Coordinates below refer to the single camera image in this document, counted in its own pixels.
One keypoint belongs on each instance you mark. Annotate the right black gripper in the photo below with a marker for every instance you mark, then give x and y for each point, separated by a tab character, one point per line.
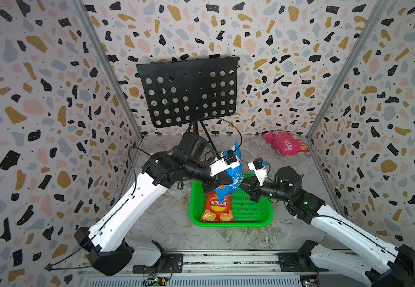
254	192

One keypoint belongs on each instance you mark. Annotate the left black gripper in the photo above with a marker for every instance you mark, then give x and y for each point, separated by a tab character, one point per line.
219	180

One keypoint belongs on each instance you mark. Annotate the blue potato chips bag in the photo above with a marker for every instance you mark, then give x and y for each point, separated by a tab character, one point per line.
234	174

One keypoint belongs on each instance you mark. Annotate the red potato chips bag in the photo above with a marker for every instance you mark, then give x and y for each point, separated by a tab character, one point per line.
216	210

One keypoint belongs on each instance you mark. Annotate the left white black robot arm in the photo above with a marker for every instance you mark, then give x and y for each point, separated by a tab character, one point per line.
107	249

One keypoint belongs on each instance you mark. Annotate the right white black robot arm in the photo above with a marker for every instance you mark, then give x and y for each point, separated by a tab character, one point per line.
374	262

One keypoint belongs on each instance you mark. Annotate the green plastic basket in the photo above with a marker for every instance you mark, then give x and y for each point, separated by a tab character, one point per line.
246	213

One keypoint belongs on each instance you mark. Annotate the pink potato chips bag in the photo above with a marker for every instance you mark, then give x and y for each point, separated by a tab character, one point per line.
285	143

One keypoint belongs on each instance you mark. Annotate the black perforated music stand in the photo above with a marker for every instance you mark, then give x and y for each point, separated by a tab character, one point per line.
189	93

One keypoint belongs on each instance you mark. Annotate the right green circuit board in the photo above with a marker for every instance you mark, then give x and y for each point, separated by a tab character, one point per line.
309	281

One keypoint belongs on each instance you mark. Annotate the green circuit board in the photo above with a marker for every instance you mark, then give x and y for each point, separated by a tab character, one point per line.
156	281
309	281

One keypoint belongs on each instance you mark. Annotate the left green circuit board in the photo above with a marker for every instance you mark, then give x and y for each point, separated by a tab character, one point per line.
156	281

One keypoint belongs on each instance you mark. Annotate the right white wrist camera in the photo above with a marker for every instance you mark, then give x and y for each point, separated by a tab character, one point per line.
258	166

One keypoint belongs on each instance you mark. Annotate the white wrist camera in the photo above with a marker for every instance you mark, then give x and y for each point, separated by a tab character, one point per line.
229	160
258	166

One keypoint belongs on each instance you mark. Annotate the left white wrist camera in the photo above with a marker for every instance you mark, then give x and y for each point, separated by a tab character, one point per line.
229	160

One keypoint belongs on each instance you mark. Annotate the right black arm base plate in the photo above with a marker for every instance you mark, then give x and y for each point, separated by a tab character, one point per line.
294	262

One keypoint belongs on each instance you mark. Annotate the aluminium mounting rail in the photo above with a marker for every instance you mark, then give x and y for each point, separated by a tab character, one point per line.
221	269

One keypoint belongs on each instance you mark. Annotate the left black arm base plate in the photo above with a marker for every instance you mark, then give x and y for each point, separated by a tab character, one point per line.
170	263

